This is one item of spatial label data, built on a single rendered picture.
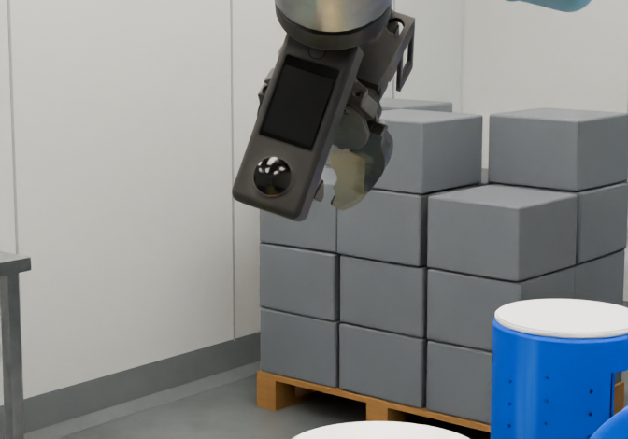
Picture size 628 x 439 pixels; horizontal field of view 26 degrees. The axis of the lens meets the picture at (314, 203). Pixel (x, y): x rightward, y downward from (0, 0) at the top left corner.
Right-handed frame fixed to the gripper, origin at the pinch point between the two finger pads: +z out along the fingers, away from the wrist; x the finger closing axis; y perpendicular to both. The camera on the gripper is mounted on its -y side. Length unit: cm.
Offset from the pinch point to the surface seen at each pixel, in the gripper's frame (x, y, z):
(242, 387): 121, 160, 437
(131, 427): 141, 111, 396
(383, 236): 73, 195, 338
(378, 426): 5, 25, 96
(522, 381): -7, 65, 146
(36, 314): 182, 125, 359
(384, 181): 79, 209, 325
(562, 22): 62, 396, 430
